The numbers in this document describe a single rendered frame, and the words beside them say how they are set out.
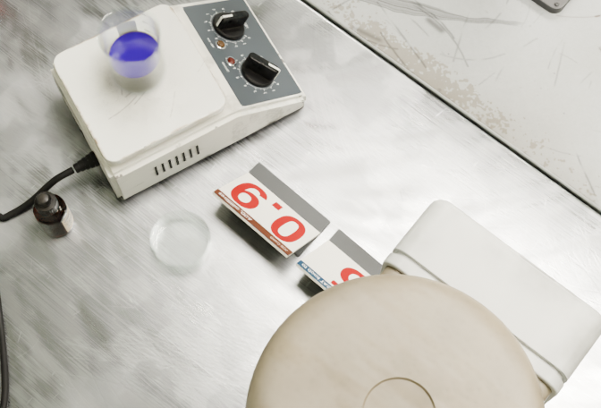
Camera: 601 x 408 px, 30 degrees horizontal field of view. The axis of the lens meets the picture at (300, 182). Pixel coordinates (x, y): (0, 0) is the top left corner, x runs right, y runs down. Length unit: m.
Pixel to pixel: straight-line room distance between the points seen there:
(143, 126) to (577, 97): 0.42
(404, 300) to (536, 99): 0.74
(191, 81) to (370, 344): 0.65
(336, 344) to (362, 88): 0.73
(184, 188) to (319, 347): 0.69
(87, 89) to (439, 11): 0.36
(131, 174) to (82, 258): 0.10
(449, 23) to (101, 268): 0.42
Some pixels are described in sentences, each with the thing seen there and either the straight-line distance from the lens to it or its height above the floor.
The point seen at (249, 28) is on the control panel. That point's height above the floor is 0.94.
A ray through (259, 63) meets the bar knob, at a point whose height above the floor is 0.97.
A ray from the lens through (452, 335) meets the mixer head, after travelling 0.38.
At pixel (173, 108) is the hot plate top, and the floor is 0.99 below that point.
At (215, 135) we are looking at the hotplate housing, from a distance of 1.02.
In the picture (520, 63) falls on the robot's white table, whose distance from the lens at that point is 1.13.
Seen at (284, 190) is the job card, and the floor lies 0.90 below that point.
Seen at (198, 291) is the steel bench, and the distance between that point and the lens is 1.02.
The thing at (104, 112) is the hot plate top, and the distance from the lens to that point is 1.00.
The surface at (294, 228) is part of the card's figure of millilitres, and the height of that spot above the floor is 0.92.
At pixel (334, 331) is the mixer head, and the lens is 0.38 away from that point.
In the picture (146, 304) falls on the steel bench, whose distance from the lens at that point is 1.03.
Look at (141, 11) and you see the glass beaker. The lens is 0.96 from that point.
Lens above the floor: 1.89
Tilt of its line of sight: 69 degrees down
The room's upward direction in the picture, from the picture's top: 2 degrees clockwise
